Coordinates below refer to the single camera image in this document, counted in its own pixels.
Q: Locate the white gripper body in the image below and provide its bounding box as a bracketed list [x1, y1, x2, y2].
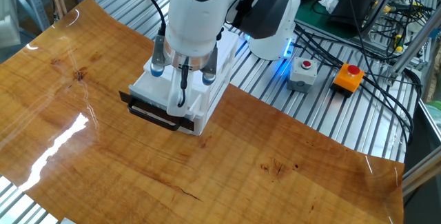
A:
[166, 65, 194, 118]

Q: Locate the white drawer with black handle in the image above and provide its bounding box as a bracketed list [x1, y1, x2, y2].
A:
[119, 70, 212, 132]

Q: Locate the white plastic drawer cabinet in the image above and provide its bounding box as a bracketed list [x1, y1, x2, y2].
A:
[143, 29, 240, 137]

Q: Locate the wood grain table mat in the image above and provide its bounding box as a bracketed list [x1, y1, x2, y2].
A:
[0, 0, 404, 224]

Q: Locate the grey box with red button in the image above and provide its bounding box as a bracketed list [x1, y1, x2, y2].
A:
[287, 57, 318, 94]

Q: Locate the green mat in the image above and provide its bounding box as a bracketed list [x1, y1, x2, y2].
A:
[295, 0, 361, 41]

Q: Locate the orange box with red button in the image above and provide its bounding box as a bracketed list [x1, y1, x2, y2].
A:
[330, 63, 365, 98]

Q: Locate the crumpled white tissue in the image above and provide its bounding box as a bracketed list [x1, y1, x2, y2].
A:
[317, 0, 340, 14]

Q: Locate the white foam block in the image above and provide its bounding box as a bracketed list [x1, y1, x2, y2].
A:
[0, 0, 21, 48]

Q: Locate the yellow black screwdriver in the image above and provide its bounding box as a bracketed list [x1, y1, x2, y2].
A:
[393, 33, 404, 53]

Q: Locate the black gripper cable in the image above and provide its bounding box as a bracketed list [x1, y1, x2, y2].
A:
[176, 57, 190, 108]

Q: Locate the black camera cable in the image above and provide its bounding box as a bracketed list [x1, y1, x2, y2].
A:
[132, 0, 168, 37]

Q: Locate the black cable bundle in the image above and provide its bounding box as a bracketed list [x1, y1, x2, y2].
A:
[292, 20, 425, 146]

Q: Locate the grey perforated shelf frame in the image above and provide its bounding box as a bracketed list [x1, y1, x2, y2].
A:
[0, 0, 52, 32]

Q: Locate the slim aluminium profile post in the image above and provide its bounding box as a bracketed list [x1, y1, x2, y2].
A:
[358, 0, 403, 42]

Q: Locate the yellow handled tool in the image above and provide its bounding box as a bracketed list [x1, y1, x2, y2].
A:
[373, 0, 393, 14]

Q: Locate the thick aluminium profile post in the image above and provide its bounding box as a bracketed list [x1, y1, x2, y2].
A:
[386, 10, 441, 87]

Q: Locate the aluminium profile rail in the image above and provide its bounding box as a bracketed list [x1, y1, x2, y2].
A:
[401, 153, 441, 197]

